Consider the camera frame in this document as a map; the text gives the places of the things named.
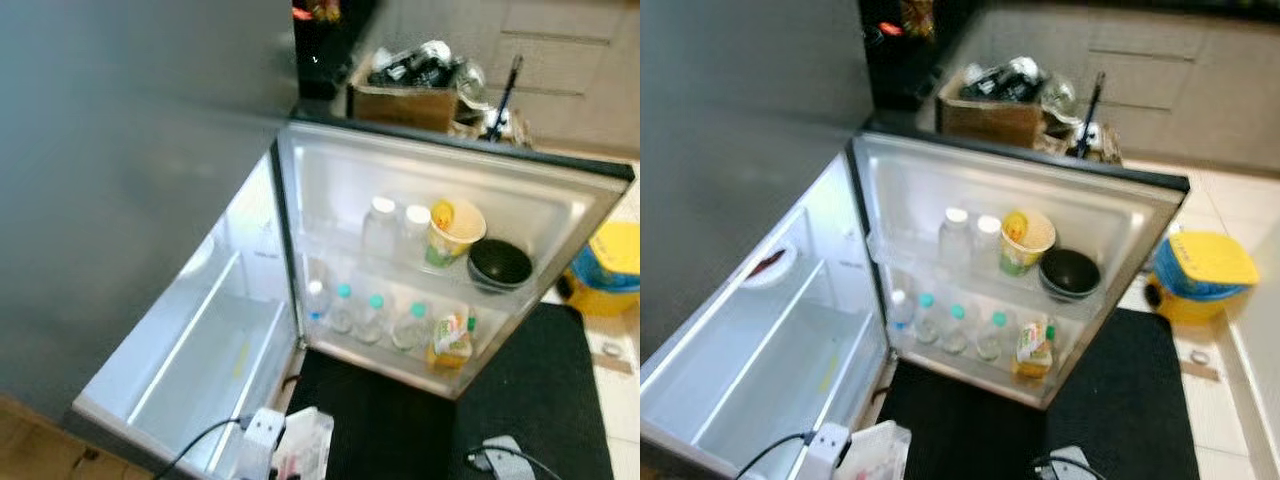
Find yellow cup noodle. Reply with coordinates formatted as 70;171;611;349
1000;209;1057;278
425;198;488;269

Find large black carpet mat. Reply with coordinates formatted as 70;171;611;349
285;303;614;480
875;308;1201;480

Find yellow oil bottle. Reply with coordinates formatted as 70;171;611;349
1012;316;1058;379
428;308;477;369

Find black induction stove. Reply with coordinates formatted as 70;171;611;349
292;0;379;101
858;0;986;113

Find white cap clear bottle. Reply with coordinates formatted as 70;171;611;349
398;204;433;267
972;214;1004;273
937;207;973;269
362;197;401;263

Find black bowl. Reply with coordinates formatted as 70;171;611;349
467;238;535;295
1038;247;1103;303

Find clear container white lid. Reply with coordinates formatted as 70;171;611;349
275;407;335;480
848;420;913;480

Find black stick handle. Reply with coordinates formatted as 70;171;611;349
1075;72;1107;159
486;55;525;143

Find brown cardboard box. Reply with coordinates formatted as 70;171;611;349
347;62;463;134
935;72;1046;151

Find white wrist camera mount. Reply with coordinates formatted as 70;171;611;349
480;435;528;477
1040;445;1091;480
800;422;851;480
240;407;289;480

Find yellow and blue bucket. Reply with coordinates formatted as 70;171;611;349
1145;232;1261;324
558;222;641;319

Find black crumpled bags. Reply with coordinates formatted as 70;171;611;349
367;40;457;91
958;57;1043;103

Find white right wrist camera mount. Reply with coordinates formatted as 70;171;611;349
1040;445;1091;480
480;435;528;477

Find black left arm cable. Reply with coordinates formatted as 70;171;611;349
150;415;251;480
735;430;813;480

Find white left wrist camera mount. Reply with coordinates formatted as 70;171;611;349
800;422;851;480
240;407;289;480

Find beige kitchen cabinet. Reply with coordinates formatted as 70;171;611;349
355;0;641;159
945;5;1280;181

